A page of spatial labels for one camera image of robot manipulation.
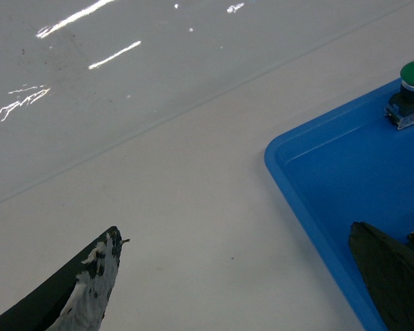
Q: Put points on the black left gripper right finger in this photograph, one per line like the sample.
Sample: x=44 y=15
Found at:
x=387 y=268

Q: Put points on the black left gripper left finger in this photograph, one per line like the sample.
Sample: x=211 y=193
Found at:
x=76 y=296

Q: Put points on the blue plastic tray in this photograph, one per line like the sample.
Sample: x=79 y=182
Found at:
x=349 y=165

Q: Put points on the green mushroom push button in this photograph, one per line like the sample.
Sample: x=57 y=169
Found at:
x=400 y=106

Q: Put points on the white glossy back board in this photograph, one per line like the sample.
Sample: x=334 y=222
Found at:
x=77 y=77

